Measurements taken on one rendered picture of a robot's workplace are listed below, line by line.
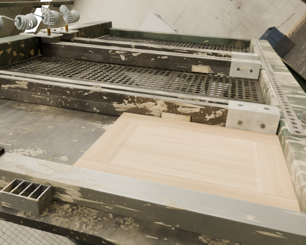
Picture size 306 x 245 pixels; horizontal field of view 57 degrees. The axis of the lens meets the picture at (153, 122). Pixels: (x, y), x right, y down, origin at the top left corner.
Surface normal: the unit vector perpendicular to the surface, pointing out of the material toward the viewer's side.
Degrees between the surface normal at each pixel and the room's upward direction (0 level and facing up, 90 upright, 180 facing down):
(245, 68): 90
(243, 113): 90
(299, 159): 56
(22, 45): 147
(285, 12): 90
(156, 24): 90
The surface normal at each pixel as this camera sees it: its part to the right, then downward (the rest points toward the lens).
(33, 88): -0.25, 0.40
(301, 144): 0.04, -0.91
